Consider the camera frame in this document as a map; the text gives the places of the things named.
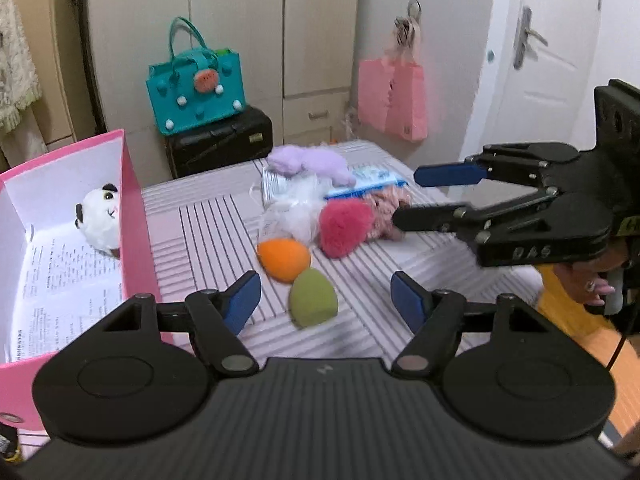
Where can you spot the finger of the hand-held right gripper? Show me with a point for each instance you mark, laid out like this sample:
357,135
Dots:
450,174
430,217

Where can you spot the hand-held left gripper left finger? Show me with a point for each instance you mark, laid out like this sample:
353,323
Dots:
245,302

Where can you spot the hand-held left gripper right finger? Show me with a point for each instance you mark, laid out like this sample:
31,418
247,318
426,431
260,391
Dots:
407,302

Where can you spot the orange makeup sponge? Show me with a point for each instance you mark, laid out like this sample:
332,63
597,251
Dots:
282,257

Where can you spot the green makeup sponge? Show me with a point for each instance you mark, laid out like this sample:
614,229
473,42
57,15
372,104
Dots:
312,300

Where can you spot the tissue pack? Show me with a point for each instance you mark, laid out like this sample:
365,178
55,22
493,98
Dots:
372,177

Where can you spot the pink fluffy heart puff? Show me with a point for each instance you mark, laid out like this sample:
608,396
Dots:
342,227

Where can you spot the white mesh bath puff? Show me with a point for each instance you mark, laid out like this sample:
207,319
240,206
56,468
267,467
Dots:
300,210

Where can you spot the pink cardboard box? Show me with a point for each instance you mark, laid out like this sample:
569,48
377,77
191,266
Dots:
136,210

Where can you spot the person's right hand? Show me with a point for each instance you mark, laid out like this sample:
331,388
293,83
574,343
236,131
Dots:
590,280

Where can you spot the pink tote bag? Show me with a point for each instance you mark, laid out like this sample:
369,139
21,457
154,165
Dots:
395,100

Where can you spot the purple plush toy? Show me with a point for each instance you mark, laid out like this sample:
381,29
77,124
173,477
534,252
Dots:
310,162

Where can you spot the white door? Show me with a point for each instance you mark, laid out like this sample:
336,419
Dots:
555,85

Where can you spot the black suitcase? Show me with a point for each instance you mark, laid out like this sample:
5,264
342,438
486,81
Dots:
220,145

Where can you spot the white plush toy dark ears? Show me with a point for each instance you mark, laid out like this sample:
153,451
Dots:
97,220

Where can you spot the printed paper sheet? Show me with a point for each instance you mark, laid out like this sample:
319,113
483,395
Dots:
60,290

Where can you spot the beige wardrobe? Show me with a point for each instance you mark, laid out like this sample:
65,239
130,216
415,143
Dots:
315,35

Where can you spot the teal felt handbag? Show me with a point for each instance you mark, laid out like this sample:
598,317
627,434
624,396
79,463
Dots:
200,90

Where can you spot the beige cabinet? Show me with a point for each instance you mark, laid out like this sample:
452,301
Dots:
60,60

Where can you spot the cream crochet garment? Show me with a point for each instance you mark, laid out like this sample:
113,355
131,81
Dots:
15,70

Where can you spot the metal wall hook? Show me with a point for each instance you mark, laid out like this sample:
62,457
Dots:
413,7

